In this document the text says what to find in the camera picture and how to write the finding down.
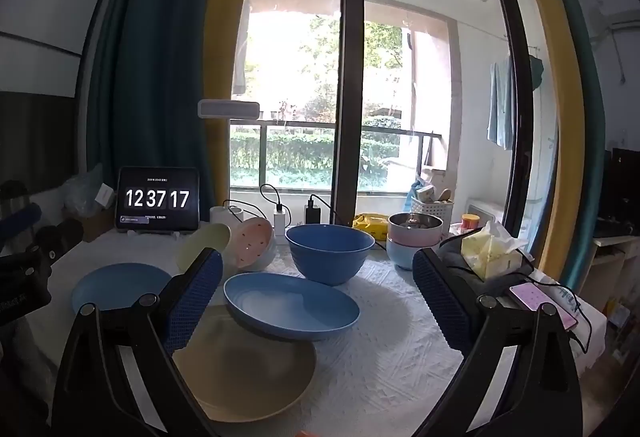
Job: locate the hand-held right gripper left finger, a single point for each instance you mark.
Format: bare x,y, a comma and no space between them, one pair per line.
195,297

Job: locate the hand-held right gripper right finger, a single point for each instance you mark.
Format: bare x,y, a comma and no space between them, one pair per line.
440,302

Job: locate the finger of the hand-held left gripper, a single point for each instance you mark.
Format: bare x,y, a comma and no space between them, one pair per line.
60,237
17,222

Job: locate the light yellow bowl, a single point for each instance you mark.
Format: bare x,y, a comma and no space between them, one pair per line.
202,242

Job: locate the blue round plate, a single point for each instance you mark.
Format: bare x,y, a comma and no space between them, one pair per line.
115,287

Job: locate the beige round plate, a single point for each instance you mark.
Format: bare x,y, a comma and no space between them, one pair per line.
245,372

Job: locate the blue oval plate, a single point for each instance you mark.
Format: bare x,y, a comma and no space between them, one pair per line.
290,307

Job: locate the large blue bowl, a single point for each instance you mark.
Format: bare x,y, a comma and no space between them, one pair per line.
327,257

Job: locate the cardboard box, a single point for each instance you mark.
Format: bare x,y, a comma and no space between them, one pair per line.
92,224

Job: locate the dark grey bag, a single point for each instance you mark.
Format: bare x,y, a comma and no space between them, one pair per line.
460,262

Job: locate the clear plastic bag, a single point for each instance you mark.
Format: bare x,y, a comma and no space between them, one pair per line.
80,192

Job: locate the light blue bowl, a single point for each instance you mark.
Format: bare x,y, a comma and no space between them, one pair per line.
407,256

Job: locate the small white box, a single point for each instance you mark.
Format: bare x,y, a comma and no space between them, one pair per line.
105,195

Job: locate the yellow tissue pack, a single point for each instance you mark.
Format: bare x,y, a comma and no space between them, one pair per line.
487,257

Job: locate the pink steel-lined bowl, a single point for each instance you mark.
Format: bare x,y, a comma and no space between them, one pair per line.
415,229

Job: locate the white textured tablecloth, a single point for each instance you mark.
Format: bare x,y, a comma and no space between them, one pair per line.
390,367

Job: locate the red yellow can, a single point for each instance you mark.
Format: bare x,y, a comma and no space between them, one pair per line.
470,221

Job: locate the white plastic basket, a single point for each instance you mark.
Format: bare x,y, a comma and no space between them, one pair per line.
432,209

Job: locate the pink smartphone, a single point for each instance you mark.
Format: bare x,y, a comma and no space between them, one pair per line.
542,304

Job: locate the yellow packet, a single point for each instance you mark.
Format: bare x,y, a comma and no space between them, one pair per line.
370,224

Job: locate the black tablet clock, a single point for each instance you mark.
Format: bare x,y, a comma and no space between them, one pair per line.
157,197

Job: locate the small printed box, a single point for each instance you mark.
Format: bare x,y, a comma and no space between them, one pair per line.
426,192

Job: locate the blue bag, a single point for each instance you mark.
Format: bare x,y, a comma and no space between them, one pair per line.
416,191

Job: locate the white charger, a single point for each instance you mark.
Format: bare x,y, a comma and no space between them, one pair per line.
280,219

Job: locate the black charger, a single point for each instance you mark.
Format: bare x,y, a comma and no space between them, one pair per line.
313,213

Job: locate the white desk lamp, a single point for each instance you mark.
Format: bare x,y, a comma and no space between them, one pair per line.
229,109

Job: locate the teal curtain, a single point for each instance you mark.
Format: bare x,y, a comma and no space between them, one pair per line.
590,142
150,67

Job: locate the light blue hanging towel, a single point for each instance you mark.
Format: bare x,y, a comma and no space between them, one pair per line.
500,107

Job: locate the balcony railing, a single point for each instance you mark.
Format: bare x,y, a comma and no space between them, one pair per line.
310,124

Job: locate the black monitor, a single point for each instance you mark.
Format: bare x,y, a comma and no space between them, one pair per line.
622,187

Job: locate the yellow curtain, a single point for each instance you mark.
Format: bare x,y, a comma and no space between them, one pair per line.
225,42
560,117

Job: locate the teal hanging garment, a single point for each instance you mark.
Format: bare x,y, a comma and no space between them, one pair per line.
536,72

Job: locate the black door frame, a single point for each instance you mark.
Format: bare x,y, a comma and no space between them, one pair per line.
350,67

